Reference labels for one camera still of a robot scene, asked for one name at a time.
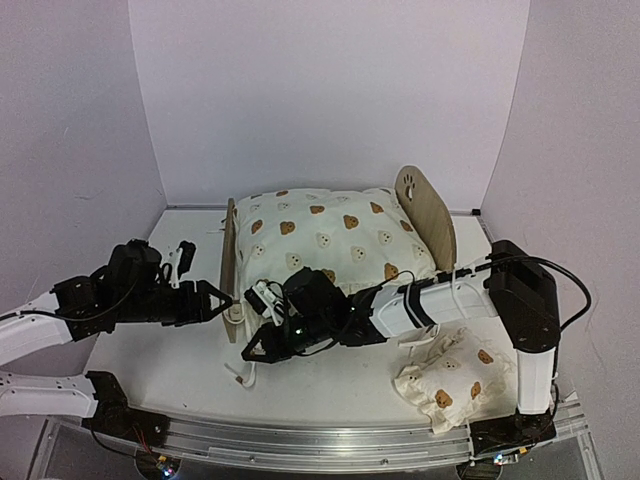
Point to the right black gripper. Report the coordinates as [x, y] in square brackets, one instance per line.
[274, 350]

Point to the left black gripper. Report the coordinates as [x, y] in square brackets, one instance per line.
[188, 314]

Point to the large bear print cushion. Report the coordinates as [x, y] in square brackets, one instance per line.
[308, 262]

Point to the wooden pet bed frame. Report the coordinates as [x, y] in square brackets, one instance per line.
[425, 220]

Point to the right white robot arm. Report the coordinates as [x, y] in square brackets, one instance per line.
[509, 300]

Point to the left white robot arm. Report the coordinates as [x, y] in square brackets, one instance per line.
[64, 315]

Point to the small bear print pillow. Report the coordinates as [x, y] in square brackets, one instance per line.
[455, 379]

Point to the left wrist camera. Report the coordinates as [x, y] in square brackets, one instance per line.
[179, 263]

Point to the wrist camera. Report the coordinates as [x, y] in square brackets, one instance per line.
[265, 302]
[179, 263]

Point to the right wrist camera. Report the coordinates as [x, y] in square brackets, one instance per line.
[265, 302]

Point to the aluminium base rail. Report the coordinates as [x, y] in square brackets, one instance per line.
[280, 428]

